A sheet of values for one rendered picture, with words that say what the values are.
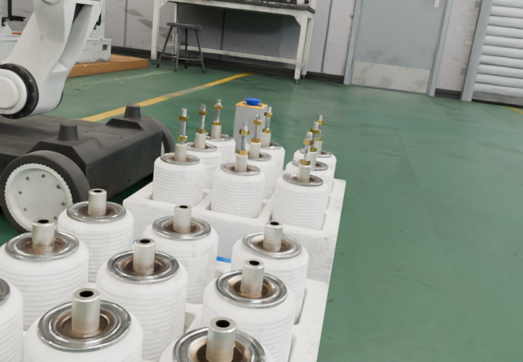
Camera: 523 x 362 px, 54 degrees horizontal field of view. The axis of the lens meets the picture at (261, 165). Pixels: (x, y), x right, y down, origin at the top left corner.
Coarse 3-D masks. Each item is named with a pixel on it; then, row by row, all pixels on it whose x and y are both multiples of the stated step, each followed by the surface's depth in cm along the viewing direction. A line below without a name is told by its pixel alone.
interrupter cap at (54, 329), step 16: (64, 304) 46; (112, 304) 47; (48, 320) 44; (64, 320) 44; (112, 320) 45; (128, 320) 45; (48, 336) 41; (64, 336) 42; (80, 336) 42; (96, 336) 42; (112, 336) 42; (80, 352) 40
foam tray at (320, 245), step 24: (144, 192) 99; (336, 192) 114; (144, 216) 94; (192, 216) 92; (216, 216) 92; (240, 216) 93; (264, 216) 94; (336, 216) 99; (312, 240) 89; (312, 264) 90
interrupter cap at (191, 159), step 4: (160, 156) 97; (164, 156) 98; (168, 156) 99; (172, 156) 99; (188, 156) 100; (192, 156) 101; (196, 156) 100; (164, 160) 96; (168, 160) 96; (172, 160) 96; (176, 160) 98; (188, 160) 99; (192, 160) 98; (196, 160) 98; (176, 164) 95; (180, 164) 95; (184, 164) 95; (188, 164) 95; (192, 164) 96
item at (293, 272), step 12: (240, 240) 65; (240, 252) 62; (240, 264) 62; (276, 264) 60; (288, 264) 61; (300, 264) 62; (276, 276) 60; (288, 276) 61; (300, 276) 62; (300, 288) 63; (300, 300) 64; (300, 312) 66
